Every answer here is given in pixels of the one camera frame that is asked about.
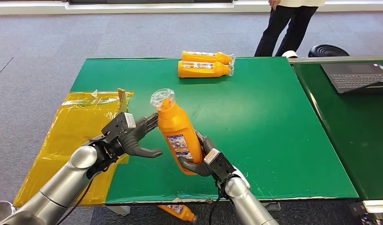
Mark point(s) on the grey table leg bracket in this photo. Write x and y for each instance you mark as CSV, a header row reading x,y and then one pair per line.
x,y
271,206
118,210

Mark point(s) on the aluminium table edge rail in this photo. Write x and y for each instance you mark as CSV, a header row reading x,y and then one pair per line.
x,y
334,59

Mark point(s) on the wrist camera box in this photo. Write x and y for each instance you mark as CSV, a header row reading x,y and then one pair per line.
x,y
117,125
221,164

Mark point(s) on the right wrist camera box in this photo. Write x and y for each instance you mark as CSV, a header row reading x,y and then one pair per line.
x,y
221,164

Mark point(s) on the yellow taped flat cardboard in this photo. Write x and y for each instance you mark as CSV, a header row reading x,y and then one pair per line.
x,y
70,124

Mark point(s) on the person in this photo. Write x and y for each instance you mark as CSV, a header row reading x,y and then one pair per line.
x,y
273,31

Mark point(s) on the black round stool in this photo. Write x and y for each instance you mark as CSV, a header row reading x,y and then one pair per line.
x,y
328,51

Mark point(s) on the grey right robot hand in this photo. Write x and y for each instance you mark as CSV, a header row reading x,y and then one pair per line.
x,y
207,146

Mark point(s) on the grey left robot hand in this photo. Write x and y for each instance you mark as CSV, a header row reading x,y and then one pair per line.
x,y
132,141

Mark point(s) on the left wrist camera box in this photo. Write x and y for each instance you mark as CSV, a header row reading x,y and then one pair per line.
x,y
117,125

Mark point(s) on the aluminium profile frame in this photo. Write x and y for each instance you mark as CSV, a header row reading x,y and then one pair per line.
x,y
371,210

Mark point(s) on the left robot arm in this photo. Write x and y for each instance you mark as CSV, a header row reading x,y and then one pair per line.
x,y
61,186

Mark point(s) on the orange bottle with clear cap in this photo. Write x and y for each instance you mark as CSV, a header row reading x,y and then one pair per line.
x,y
180,213
200,70
176,130
204,57

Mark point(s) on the round silver metal bin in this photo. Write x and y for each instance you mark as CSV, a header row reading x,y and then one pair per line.
x,y
0,209

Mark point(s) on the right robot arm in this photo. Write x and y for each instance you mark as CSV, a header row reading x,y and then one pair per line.
x,y
245,205

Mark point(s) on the dark open laptop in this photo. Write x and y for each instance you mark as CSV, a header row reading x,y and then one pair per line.
x,y
356,78

